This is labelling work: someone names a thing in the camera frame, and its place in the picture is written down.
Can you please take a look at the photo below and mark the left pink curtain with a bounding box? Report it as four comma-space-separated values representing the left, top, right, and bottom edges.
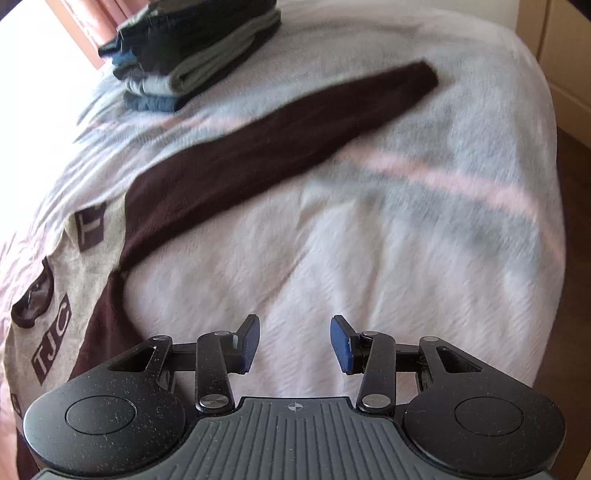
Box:
46, 0, 148, 69

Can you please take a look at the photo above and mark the wooden wardrobe door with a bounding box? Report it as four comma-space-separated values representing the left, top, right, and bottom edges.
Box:
516, 0, 590, 146

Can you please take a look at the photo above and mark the stack of folded jeans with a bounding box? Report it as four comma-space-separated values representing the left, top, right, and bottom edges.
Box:
98, 1, 281, 113

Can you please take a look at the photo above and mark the maroon and grey sweater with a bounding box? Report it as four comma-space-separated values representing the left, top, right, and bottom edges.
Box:
4, 61, 438, 416

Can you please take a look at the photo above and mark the pink and grey bedspread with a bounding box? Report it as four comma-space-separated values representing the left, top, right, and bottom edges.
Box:
0, 0, 568, 480

